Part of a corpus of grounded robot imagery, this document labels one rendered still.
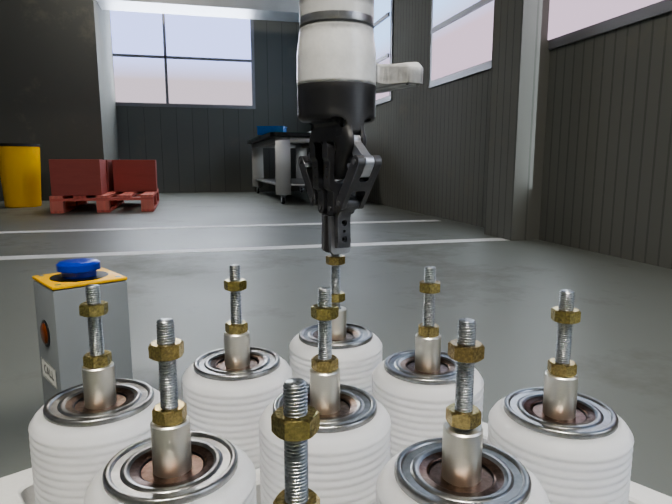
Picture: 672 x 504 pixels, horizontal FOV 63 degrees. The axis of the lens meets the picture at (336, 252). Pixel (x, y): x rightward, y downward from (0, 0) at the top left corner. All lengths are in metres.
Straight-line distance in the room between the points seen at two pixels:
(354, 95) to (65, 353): 0.36
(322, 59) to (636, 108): 2.35
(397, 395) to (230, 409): 0.13
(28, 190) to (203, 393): 5.74
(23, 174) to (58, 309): 5.59
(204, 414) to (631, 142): 2.49
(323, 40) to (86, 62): 6.68
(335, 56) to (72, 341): 0.36
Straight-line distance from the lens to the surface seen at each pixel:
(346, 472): 0.39
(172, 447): 0.34
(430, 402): 0.45
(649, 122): 2.71
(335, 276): 0.55
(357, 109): 0.51
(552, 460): 0.40
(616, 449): 0.41
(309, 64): 0.52
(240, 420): 0.47
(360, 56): 0.52
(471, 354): 0.30
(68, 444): 0.42
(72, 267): 0.59
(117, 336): 0.60
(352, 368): 0.53
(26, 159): 6.15
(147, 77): 8.44
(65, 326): 0.58
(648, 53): 2.77
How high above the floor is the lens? 0.43
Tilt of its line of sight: 9 degrees down
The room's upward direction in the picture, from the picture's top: straight up
